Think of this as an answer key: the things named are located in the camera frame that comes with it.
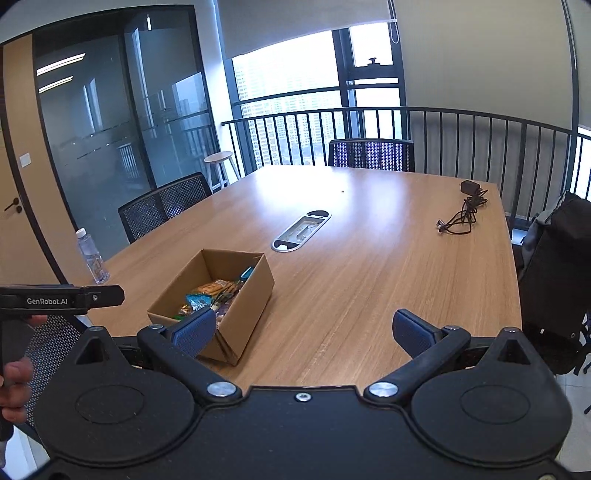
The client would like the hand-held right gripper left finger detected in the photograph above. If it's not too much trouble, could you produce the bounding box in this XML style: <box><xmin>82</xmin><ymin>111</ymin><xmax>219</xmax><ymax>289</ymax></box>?
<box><xmin>74</xmin><ymin>307</ymin><xmax>243</xmax><ymax>403</ymax></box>

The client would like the black grey backpack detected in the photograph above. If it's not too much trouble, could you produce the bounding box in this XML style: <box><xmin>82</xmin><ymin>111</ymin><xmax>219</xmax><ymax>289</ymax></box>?
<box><xmin>519</xmin><ymin>191</ymin><xmax>591</xmax><ymax>333</ymax></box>

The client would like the black metal railing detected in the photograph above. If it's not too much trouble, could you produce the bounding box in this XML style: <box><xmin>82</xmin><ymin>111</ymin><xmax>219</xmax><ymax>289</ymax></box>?
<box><xmin>221</xmin><ymin>106</ymin><xmax>591</xmax><ymax>219</ymax></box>

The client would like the blue green snack packet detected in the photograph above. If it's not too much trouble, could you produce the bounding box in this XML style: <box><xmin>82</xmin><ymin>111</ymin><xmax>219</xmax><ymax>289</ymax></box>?
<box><xmin>186</xmin><ymin>293</ymin><xmax>213</xmax><ymax>317</ymax></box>

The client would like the clear plastic water bottle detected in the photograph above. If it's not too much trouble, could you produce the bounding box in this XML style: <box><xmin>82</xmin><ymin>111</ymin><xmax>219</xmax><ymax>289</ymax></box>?
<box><xmin>76</xmin><ymin>227</ymin><xmax>110</xmax><ymax>284</ymax></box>

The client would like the black power adapter with cable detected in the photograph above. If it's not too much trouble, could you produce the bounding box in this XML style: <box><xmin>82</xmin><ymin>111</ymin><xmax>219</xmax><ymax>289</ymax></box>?
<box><xmin>435</xmin><ymin>180</ymin><xmax>489</xmax><ymax>236</ymax></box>

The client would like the wooden door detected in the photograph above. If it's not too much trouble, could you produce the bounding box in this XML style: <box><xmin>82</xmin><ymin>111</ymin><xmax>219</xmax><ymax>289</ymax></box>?
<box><xmin>0</xmin><ymin>111</ymin><xmax>68</xmax><ymax>286</ymax></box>

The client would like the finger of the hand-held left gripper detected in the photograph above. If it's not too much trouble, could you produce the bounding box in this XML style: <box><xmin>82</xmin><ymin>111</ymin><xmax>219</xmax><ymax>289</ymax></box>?
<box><xmin>89</xmin><ymin>285</ymin><xmax>125</xmax><ymax>306</ymax></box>

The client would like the long orange snack packet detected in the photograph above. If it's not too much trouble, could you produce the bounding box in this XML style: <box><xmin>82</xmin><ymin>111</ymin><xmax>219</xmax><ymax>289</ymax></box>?
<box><xmin>195</xmin><ymin>279</ymin><xmax>232</xmax><ymax>297</ymax></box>

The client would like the black mesh office chair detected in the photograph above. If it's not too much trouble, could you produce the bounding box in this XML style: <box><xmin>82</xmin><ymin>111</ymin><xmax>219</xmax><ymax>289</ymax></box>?
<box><xmin>117</xmin><ymin>172</ymin><xmax>213</xmax><ymax>244</ymax></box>
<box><xmin>21</xmin><ymin>318</ymin><xmax>90</xmax><ymax>428</ymax></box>
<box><xmin>522</xmin><ymin>314</ymin><xmax>591</xmax><ymax>416</ymax></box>
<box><xmin>328</xmin><ymin>138</ymin><xmax>415</xmax><ymax>172</ymax></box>

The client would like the grey oval table cable hatch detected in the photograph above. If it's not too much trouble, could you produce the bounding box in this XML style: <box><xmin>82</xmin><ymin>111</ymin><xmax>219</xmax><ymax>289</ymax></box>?
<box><xmin>271</xmin><ymin>210</ymin><xmax>332</xmax><ymax>253</ymax></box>

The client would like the white round stool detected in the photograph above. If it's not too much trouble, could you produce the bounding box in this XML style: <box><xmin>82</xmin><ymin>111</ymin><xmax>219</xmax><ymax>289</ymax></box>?
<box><xmin>204</xmin><ymin>151</ymin><xmax>241</xmax><ymax>190</ymax></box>

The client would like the white roller blind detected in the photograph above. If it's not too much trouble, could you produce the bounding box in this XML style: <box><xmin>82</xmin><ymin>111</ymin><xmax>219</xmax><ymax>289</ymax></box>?
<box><xmin>217</xmin><ymin>0</ymin><xmax>393</xmax><ymax>61</ymax></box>

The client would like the brown cardboard box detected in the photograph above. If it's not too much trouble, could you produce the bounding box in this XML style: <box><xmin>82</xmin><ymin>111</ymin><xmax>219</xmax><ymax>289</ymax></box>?
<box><xmin>147</xmin><ymin>249</ymin><xmax>275</xmax><ymax>366</ymax></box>

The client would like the person's left hand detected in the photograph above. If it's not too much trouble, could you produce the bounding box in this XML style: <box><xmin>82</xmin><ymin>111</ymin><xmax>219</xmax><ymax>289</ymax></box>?
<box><xmin>0</xmin><ymin>315</ymin><xmax>48</xmax><ymax>423</ymax></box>

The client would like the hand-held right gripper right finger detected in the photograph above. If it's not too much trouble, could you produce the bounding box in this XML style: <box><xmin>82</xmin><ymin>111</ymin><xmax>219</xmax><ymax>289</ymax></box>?
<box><xmin>365</xmin><ymin>308</ymin><xmax>532</xmax><ymax>403</ymax></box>

